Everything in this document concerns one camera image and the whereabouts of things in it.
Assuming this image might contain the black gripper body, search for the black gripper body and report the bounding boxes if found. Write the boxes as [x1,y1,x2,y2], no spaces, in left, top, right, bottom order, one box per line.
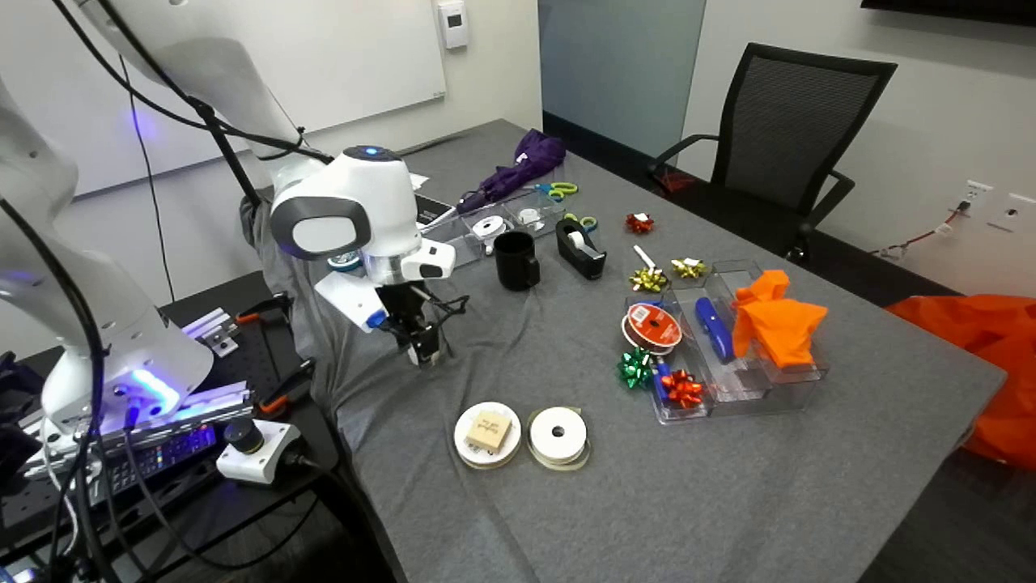
[375,279,452,350]

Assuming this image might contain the clear square plastic container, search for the clear square plastic container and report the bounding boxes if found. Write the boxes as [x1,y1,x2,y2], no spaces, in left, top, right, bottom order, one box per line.
[445,225,487,272]

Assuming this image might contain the clear container holding roll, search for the clear container holding roll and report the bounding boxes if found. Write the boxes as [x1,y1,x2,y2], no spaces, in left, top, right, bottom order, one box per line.
[465,210,511,250]

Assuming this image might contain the tiny clear plastic container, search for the tiny clear plastic container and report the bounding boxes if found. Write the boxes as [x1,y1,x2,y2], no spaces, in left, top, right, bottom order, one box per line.
[511,200,549,234]

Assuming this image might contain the black tape dispenser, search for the black tape dispenser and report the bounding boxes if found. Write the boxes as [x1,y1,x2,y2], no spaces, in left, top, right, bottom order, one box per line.
[552,214,611,285]

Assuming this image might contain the large clear plastic container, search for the large clear plastic container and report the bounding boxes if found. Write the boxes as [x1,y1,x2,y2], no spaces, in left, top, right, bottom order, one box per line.
[670,263,835,412]

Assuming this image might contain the black and white box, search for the black and white box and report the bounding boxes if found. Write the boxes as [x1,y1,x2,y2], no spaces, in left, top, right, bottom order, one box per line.
[412,193,460,234]

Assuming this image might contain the small wooden stamp block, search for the small wooden stamp block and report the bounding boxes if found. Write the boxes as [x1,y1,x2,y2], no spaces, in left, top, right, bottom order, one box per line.
[465,412,515,453]

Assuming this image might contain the printed white ribbon spool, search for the printed white ribbon spool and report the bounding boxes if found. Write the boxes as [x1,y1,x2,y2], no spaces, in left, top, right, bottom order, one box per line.
[451,399,523,472]

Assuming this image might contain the black cup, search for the black cup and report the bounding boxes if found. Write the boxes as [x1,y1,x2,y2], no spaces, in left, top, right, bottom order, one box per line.
[493,225,543,294]

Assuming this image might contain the plain white ribbon spool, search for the plain white ribbon spool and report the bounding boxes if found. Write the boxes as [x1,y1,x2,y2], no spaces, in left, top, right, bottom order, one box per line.
[523,402,596,477]

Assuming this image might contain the purple folded umbrella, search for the purple folded umbrella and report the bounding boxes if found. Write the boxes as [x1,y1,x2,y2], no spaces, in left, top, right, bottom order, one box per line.
[451,126,569,214]

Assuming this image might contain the white emergency stop button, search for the white emergency stop button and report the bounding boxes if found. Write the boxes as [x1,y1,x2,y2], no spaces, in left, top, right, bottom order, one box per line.
[214,412,304,490]

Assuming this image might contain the green gift bow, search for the green gift bow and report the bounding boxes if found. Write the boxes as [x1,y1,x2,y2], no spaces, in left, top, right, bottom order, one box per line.
[614,344,657,395]

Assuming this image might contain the red ribbon spool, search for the red ribbon spool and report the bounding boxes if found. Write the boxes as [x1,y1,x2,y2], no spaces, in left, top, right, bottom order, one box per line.
[619,297,690,360]

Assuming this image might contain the gold gift bow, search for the gold gift bow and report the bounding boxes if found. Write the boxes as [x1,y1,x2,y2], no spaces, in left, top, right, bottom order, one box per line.
[627,263,673,297]
[666,253,713,285]

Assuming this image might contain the black stand pole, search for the black stand pole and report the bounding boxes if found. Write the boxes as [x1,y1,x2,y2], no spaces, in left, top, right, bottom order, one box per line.
[184,97,266,210]

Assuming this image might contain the grey controller box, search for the grey controller box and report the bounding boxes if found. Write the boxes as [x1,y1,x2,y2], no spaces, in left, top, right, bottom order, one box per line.
[15,375,259,469]

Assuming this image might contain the large red gift bow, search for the large red gift bow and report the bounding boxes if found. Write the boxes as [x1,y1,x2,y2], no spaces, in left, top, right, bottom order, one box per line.
[657,362,709,414]

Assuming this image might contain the black equipment cart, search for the black equipment cart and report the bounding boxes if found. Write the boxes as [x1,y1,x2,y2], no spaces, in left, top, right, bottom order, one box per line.
[0,267,366,583]

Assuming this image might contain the blue red gift bow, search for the blue red gift bow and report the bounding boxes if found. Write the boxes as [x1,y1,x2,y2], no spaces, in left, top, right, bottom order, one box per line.
[643,357,719,428]

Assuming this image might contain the red object on floor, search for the red object on floor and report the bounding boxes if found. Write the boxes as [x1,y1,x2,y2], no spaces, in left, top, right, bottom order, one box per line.
[652,164,698,200]

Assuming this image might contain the grey tablecloth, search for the grey tablecloth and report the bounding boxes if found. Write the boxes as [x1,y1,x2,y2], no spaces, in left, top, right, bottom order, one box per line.
[238,116,1009,583]

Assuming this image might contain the frosted glass panel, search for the frosted glass panel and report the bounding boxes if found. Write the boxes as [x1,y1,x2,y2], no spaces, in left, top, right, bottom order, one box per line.
[536,0,713,163]

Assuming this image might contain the black office chair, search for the black office chair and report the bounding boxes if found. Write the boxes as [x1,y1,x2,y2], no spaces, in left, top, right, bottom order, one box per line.
[647,39,901,265]

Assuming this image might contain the orange bag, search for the orange bag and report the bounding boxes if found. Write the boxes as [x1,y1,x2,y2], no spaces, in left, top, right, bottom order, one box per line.
[887,290,1036,477]

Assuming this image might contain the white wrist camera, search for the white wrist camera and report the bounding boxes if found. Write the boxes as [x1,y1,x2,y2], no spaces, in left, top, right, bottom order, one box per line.
[397,236,460,285]

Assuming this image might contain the blue round wire spool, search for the blue round wire spool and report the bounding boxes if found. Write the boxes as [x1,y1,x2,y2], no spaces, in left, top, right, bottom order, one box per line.
[323,247,366,275]

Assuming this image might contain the red handled pliers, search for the red handled pliers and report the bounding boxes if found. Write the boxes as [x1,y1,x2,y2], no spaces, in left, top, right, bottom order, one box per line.
[230,297,296,331]
[257,357,317,419]

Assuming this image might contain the silver metal bracket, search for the silver metal bracket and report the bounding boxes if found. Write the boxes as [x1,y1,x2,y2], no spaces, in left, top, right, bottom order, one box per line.
[178,303,242,360]

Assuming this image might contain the white wall thermostat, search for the white wall thermostat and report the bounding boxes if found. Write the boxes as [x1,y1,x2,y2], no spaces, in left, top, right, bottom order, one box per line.
[435,0,472,51]

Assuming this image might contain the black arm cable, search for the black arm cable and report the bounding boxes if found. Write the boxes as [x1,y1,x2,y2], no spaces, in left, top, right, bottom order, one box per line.
[49,0,333,168]

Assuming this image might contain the white wall outlet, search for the white wall outlet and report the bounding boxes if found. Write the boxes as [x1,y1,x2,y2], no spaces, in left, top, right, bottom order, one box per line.
[960,174,997,214]

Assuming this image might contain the white wall box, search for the white wall box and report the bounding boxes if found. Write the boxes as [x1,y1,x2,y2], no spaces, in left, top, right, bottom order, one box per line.
[985,188,1036,236]

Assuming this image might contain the black wall television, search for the black wall television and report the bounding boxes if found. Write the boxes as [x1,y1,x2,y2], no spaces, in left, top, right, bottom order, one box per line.
[859,0,1036,31]

